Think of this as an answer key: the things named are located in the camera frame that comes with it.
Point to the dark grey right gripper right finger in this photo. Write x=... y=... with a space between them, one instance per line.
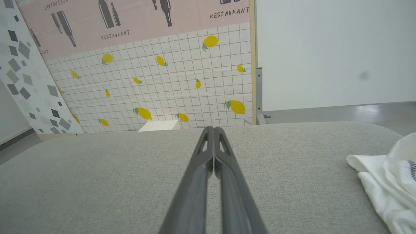
x=237 y=201

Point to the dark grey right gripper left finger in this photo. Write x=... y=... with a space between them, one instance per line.
x=190 y=195

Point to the white garment with black stitching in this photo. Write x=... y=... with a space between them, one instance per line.
x=390 y=188

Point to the small white flat box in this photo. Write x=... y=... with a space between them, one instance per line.
x=160 y=126

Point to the lemon print grid backdrop panel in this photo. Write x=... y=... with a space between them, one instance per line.
x=162 y=91

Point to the grey terrazzo pattern panel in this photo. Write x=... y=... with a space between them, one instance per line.
x=26 y=81

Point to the grey metal support bracket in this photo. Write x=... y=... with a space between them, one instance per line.
x=259 y=97

